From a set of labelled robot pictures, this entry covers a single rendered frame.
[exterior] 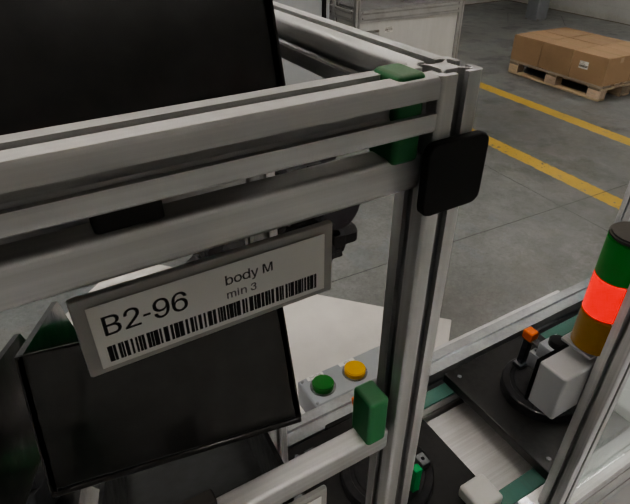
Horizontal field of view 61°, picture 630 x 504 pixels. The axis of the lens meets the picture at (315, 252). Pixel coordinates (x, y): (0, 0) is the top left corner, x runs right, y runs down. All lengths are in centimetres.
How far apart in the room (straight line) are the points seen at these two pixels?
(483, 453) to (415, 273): 80
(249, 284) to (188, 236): 3
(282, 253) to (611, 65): 588
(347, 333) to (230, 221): 109
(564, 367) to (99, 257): 62
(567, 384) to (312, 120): 58
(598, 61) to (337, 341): 511
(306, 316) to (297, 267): 111
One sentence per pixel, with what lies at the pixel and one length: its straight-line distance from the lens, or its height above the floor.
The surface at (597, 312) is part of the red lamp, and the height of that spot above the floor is 132.
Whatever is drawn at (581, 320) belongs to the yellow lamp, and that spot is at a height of 130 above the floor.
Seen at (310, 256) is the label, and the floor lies 161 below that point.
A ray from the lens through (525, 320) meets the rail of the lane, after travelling 122.
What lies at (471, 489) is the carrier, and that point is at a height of 99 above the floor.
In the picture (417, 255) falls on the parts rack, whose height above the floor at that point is 159.
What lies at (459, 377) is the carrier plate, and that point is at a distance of 104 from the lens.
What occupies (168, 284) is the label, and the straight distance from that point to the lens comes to 17.
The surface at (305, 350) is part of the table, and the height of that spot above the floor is 86.
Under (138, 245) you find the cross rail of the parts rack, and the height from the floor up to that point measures 163.
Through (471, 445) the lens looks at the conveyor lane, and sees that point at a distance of 102.
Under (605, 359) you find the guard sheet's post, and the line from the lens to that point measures 71.
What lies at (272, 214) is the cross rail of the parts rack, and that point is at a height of 162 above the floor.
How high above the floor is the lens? 171
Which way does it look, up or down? 34 degrees down
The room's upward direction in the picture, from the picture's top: straight up
